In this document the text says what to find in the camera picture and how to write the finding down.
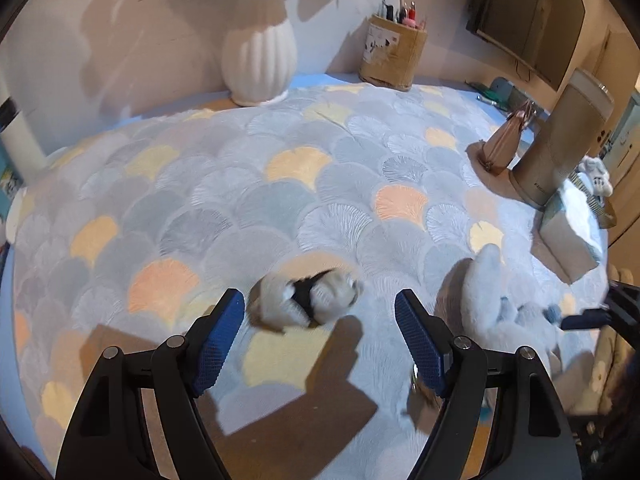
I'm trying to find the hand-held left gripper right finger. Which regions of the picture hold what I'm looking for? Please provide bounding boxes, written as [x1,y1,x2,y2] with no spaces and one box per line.
[394,289,583,480]

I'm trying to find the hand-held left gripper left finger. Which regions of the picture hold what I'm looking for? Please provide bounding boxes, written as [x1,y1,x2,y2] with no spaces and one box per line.
[55,287,247,480]

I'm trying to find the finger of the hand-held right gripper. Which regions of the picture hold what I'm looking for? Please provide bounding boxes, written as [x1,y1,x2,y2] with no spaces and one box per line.
[560,307,613,332]

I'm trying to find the grey plush toy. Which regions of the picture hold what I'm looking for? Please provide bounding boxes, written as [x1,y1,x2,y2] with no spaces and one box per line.
[460,243,568,376]

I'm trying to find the white fluffy black banded scrunchie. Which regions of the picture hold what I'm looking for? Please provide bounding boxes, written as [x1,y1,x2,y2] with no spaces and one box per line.
[248,268,363,333]

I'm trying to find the small white plush toy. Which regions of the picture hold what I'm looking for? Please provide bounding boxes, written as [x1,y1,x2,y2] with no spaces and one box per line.
[580,156,615,197]

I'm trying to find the cream chair cushion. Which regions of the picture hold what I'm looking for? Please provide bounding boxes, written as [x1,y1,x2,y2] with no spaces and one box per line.
[592,327,626,416]

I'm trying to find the white blue tissue pack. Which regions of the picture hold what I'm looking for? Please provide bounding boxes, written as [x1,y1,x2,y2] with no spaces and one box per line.
[537,180,601,273]

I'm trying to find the scallop patterned table mat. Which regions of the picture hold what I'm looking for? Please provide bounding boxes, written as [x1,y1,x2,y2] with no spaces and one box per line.
[10,82,611,480]

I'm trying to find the beige thermos bottle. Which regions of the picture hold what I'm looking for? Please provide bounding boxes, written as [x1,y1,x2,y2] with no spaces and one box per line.
[509,67,615,208]

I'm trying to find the small brown handbag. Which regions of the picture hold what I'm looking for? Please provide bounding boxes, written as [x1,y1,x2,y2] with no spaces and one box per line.
[476,99,536,177]

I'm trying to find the dark green bag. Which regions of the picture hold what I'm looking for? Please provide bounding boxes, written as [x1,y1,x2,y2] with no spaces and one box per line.
[487,77,516,111]

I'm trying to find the white ribbed vase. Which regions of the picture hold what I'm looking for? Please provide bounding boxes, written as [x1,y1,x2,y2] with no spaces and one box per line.
[220,0,298,107]

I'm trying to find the tan pen holder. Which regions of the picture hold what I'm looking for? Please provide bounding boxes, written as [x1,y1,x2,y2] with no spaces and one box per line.
[359,15,428,92]

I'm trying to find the bunch of pens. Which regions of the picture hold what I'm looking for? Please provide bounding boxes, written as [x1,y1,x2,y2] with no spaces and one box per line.
[377,0,426,31]

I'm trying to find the black wall television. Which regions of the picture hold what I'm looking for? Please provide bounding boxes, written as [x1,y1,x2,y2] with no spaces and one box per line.
[465,0,586,92]

